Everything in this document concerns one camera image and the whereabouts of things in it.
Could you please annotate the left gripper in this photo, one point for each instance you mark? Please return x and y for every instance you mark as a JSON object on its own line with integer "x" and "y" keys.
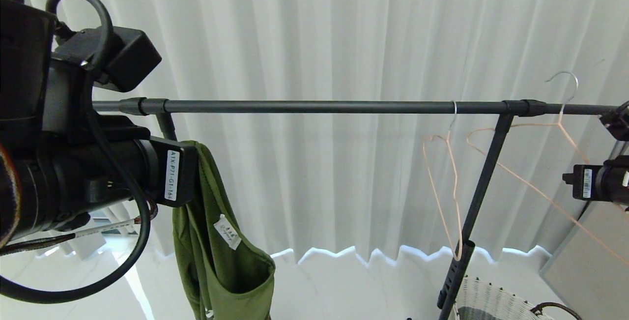
{"x": 156, "y": 172}

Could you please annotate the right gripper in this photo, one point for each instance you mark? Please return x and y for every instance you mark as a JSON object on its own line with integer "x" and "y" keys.
{"x": 607, "y": 182}

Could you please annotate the pink clothes hanger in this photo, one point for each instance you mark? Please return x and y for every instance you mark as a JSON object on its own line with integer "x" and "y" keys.
{"x": 455, "y": 197}
{"x": 560, "y": 116}

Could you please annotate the green short-sleeved shirt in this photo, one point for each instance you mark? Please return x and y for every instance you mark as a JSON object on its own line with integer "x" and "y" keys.
{"x": 236, "y": 285}

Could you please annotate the white laundry basket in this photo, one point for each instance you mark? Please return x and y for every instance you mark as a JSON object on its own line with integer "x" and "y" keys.
{"x": 486, "y": 305}

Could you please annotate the black clothes rack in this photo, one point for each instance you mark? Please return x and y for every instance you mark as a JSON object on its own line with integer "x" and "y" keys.
{"x": 319, "y": 107}

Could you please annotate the white curtain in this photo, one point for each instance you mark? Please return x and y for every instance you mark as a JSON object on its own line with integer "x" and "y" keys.
{"x": 344, "y": 40}

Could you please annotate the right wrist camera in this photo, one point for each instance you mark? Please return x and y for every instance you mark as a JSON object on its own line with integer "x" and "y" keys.
{"x": 616, "y": 123}

